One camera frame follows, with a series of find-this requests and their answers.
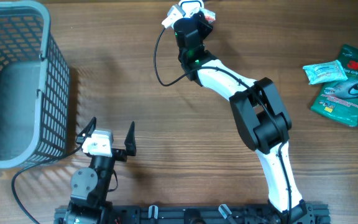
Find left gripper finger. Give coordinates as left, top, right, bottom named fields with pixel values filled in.
left=75, top=117, right=96, bottom=145
left=124, top=121, right=136, bottom=156

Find mint green wipes packet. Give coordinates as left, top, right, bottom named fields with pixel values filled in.
left=303, top=60, right=347, bottom=85

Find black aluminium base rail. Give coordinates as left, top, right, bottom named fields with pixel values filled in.
left=53, top=203, right=331, bottom=224

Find white barcode scanner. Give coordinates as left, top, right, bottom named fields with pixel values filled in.
left=178, top=0, right=204, bottom=12

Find green 3M gloves package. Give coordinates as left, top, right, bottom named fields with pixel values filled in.
left=311, top=44, right=358, bottom=127

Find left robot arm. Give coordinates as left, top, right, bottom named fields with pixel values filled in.
left=54, top=118, right=137, bottom=224

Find orange red snack packet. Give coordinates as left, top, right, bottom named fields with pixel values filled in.
left=189, top=7, right=216, bottom=24

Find grey plastic mesh basket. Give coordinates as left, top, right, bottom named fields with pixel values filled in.
left=0, top=1, right=70, bottom=169

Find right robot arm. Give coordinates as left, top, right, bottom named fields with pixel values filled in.
left=173, top=12, right=306, bottom=223

